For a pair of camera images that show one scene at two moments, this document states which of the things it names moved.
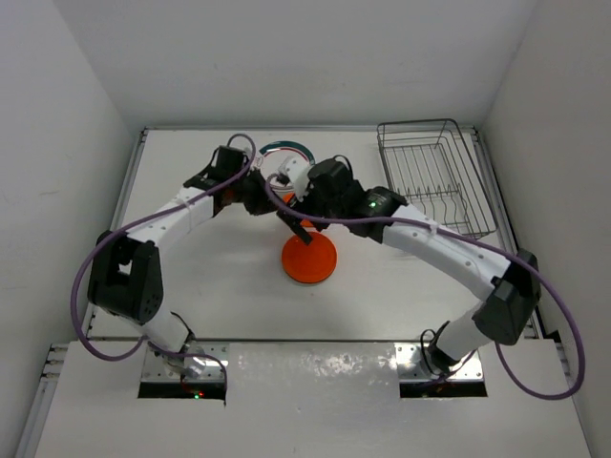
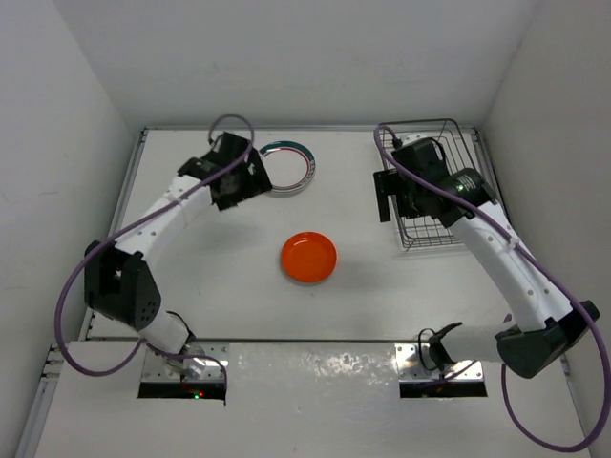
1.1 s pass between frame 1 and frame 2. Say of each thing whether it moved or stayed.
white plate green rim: stayed
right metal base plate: stayed
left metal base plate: stayed
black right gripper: moved
